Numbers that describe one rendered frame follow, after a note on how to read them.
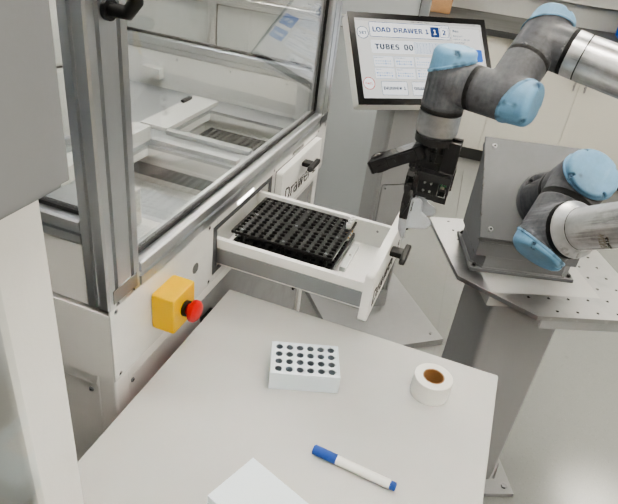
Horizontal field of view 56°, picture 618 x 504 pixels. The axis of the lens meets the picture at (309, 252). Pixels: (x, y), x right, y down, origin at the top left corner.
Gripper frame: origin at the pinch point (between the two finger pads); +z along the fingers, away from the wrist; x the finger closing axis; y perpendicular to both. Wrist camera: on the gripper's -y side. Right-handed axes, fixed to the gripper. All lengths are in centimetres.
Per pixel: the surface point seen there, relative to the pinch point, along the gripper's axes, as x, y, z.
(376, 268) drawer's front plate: -11.8, -1.4, 3.7
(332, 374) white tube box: -27.6, -2.6, 17.8
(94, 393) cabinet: -47, -39, 23
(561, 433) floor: 65, 62, 97
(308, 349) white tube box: -23.9, -8.7, 17.5
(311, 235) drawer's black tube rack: -2.5, -17.8, 6.6
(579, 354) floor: 115, 69, 97
